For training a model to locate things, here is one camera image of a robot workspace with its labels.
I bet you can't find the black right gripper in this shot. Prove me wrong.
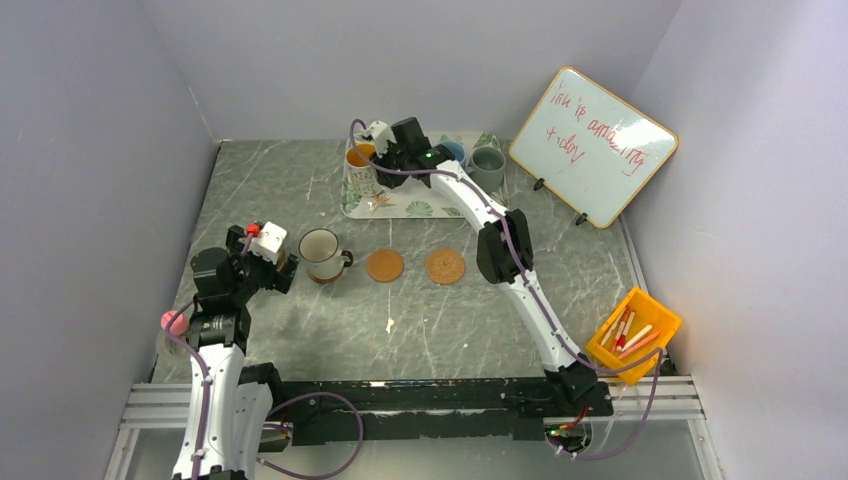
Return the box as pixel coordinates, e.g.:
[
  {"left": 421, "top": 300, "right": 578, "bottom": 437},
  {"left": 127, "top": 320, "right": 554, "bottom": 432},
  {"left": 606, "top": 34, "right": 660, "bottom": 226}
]
[{"left": 369, "top": 140, "right": 411, "bottom": 189}]

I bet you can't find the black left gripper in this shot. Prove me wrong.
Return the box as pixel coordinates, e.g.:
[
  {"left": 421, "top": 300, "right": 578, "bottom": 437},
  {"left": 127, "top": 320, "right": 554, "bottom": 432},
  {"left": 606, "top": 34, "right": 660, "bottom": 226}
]
[{"left": 225, "top": 225, "right": 297, "bottom": 304}]

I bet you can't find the beige ceramic mug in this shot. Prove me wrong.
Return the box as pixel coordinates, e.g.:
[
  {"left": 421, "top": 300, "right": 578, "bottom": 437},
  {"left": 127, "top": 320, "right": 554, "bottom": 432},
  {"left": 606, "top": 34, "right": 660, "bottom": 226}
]
[{"left": 276, "top": 245, "right": 288, "bottom": 269}]

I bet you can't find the yellow-inside patterned mug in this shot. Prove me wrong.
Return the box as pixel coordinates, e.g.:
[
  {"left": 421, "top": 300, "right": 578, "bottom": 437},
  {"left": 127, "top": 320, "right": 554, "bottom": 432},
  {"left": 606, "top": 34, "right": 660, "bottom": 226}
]
[{"left": 345, "top": 142, "right": 384, "bottom": 197}]

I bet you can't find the white mug black rim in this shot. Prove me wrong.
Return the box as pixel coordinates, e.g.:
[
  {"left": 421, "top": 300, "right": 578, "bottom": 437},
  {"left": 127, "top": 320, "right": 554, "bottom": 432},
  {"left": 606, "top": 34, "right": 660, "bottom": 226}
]
[{"left": 298, "top": 228, "right": 354, "bottom": 278}]

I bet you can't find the light blue mug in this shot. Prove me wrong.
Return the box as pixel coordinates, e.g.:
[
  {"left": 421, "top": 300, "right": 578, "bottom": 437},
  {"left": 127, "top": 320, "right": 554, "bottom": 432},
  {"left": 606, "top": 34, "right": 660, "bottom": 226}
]
[{"left": 440, "top": 141, "right": 466, "bottom": 168}]

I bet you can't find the grey-green mug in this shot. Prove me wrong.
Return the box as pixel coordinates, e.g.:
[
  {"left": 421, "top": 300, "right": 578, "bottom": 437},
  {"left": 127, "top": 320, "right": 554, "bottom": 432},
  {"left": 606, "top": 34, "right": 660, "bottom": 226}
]
[{"left": 466, "top": 147, "right": 506, "bottom": 194}]

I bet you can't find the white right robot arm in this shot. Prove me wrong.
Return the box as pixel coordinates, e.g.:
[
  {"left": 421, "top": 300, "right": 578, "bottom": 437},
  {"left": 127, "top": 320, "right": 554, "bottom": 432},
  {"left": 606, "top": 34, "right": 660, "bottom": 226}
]
[{"left": 351, "top": 117, "right": 598, "bottom": 415}]

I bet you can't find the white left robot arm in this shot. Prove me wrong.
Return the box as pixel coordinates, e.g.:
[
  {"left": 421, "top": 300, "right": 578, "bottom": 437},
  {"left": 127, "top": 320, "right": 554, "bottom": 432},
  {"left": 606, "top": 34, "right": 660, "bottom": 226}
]
[{"left": 163, "top": 222, "right": 299, "bottom": 479}]

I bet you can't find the leaf-patterned white tray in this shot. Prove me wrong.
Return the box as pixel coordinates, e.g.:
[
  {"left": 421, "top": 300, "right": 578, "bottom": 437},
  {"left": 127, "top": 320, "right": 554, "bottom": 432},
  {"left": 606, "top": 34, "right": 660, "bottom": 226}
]
[{"left": 340, "top": 131, "right": 504, "bottom": 220}]

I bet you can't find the pink-capped bottle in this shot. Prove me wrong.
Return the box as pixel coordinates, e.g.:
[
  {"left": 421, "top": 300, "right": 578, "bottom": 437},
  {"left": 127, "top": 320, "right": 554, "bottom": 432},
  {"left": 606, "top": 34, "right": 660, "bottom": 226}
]
[{"left": 161, "top": 310, "right": 189, "bottom": 346}]

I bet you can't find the yellow-framed whiteboard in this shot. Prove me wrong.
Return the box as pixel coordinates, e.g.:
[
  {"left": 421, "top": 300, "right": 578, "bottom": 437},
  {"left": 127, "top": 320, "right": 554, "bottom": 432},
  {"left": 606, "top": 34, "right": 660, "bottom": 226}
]
[{"left": 509, "top": 66, "right": 679, "bottom": 228}]

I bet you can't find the pale marker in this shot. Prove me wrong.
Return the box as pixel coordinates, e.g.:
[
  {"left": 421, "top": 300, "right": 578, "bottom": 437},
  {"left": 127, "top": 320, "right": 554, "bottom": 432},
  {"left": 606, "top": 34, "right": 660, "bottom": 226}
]
[{"left": 600, "top": 307, "right": 628, "bottom": 346}]

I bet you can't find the red-capped white marker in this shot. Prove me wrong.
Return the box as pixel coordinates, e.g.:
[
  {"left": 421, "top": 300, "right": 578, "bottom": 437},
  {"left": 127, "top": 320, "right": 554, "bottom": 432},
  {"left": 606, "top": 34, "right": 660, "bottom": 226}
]
[{"left": 612, "top": 309, "right": 635, "bottom": 353}]

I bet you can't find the yellow plastic bin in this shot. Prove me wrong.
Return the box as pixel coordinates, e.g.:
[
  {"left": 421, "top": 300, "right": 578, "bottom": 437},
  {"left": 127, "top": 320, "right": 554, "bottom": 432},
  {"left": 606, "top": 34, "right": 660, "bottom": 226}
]
[{"left": 586, "top": 287, "right": 682, "bottom": 384}]

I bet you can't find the orange marker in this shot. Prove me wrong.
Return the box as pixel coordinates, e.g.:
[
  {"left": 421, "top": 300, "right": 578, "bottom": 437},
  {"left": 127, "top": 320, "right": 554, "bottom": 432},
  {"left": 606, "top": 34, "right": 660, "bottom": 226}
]
[{"left": 618, "top": 332, "right": 660, "bottom": 360}]

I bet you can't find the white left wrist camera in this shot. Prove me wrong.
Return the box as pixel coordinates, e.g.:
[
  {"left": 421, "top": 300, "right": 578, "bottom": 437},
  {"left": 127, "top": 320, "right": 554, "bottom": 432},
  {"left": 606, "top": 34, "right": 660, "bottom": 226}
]
[{"left": 246, "top": 222, "right": 288, "bottom": 264}]

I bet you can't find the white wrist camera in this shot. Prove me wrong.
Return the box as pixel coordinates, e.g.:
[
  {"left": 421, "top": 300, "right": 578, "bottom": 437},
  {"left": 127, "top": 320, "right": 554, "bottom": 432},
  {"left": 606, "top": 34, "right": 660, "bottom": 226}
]
[
  {"left": 362, "top": 120, "right": 396, "bottom": 156},
  {"left": 246, "top": 222, "right": 288, "bottom": 264}
]

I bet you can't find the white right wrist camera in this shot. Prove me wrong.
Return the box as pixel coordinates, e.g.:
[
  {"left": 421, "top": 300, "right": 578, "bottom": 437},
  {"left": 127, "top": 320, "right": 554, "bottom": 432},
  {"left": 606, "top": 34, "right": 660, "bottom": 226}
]
[{"left": 362, "top": 120, "right": 396, "bottom": 156}]

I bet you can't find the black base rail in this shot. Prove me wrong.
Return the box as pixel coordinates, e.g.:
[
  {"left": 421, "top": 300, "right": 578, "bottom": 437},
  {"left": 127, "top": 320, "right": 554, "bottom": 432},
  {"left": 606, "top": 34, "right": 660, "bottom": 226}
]
[{"left": 262, "top": 377, "right": 614, "bottom": 446}]

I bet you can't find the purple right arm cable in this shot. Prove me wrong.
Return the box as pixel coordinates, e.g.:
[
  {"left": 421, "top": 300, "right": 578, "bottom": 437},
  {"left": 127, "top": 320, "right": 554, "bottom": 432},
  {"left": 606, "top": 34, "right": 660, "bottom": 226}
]
[{"left": 348, "top": 119, "right": 666, "bottom": 462}]

